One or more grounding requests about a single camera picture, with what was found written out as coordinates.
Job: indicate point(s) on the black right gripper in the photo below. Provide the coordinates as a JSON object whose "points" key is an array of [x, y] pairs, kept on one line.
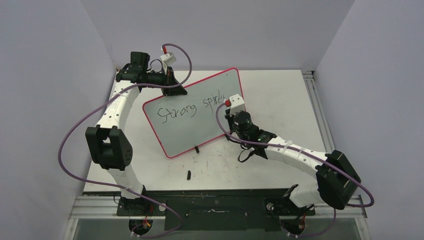
{"points": [[230, 118]]}

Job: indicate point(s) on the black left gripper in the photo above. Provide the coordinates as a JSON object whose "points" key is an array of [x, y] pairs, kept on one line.
{"points": [[176, 91]]}

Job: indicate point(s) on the pink framed whiteboard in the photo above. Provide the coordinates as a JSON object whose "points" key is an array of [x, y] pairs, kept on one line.
{"points": [[182, 123]]}

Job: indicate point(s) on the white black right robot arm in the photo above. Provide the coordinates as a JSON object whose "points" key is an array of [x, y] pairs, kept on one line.
{"points": [[336, 179]]}

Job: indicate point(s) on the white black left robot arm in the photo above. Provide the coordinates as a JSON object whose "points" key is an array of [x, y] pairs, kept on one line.
{"points": [[107, 143]]}

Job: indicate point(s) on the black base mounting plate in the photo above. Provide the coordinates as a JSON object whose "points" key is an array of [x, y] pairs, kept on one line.
{"points": [[213, 210]]}

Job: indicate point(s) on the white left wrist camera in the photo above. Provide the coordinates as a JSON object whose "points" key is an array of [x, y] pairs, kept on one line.
{"points": [[167, 59]]}

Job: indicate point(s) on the aluminium rail right side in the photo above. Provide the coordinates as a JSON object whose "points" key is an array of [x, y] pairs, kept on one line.
{"points": [[326, 135]]}

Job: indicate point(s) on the aluminium rail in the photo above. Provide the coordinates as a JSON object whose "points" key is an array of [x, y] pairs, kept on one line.
{"points": [[326, 135], [105, 207]]}

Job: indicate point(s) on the aluminium front rail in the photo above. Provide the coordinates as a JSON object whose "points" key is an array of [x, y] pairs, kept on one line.
{"points": [[105, 207]]}

